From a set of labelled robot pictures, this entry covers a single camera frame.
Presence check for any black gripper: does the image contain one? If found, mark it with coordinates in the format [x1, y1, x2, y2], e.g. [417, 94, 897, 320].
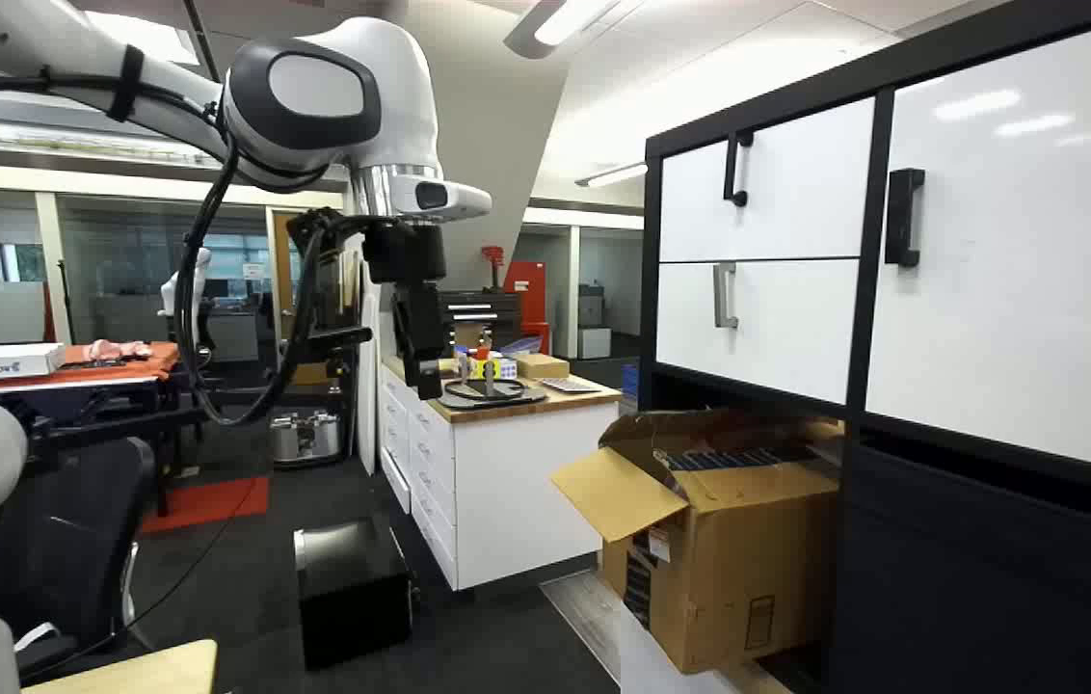
[390, 279, 457, 407]

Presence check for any brown cardboard box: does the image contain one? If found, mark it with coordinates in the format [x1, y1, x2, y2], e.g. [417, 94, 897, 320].
[552, 407, 848, 678]

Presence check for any small tan box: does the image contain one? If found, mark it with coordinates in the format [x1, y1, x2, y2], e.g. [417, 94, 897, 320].
[514, 350, 573, 387]

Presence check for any black glossy floor box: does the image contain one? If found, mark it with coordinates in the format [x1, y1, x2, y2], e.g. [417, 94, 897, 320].
[289, 512, 417, 674]

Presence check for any red machine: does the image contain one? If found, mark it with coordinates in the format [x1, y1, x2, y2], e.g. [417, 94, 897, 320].
[500, 259, 555, 359]

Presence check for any silver metal container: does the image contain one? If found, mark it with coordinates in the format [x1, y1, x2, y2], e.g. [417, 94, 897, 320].
[264, 410, 344, 466]

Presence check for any red floor mat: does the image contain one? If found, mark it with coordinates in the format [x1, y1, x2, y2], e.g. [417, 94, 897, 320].
[135, 476, 272, 539]

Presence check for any red top table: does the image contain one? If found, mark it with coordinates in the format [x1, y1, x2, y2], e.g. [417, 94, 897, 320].
[0, 341, 187, 517]

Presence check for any ceiling light fixture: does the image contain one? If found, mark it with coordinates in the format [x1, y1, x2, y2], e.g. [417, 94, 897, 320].
[500, 0, 632, 62]

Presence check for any black office chair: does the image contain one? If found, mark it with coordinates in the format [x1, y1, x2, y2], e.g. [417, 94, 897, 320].
[0, 432, 156, 671]

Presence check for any black shelf cabinet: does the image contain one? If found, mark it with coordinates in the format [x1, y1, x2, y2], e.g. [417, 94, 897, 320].
[637, 0, 1091, 694]

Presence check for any white cabinet door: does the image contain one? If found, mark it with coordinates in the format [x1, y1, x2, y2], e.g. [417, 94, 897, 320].
[863, 8, 1091, 484]

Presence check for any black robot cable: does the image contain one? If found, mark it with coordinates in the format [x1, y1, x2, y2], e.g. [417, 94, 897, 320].
[0, 62, 347, 436]

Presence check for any white drawer silver handle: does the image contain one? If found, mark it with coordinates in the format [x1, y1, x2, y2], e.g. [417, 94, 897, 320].
[651, 259, 863, 410]

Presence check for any white drawer black handle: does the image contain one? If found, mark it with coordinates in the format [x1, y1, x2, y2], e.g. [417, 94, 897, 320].
[654, 96, 879, 266]

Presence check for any black door handle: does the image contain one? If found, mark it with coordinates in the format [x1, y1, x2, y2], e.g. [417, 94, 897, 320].
[884, 166, 930, 270]

